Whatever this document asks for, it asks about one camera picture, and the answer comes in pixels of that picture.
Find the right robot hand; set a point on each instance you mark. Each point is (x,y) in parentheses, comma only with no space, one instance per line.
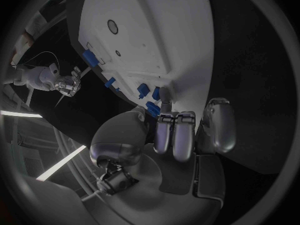
(68,84)

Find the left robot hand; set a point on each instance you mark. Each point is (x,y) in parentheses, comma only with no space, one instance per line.
(145,181)

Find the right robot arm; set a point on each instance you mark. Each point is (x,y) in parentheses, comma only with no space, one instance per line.
(35,76)

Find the white task board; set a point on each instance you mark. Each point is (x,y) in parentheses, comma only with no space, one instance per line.
(140,41)

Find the blue rectangular block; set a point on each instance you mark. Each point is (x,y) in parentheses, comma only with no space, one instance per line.
(90,58)

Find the blue plug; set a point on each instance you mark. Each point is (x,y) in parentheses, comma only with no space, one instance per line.
(109,82)

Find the small blue peg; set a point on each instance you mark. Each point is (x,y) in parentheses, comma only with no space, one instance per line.
(117,89)

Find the person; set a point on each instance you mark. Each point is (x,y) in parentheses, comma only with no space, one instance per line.
(32,28)

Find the blue gear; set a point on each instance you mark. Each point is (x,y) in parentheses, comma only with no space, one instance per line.
(152,108)

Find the blue block with stem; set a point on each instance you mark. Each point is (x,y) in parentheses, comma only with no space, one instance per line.
(143,89)

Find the blue short cylinder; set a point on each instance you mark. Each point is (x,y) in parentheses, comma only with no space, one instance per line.
(156,93)

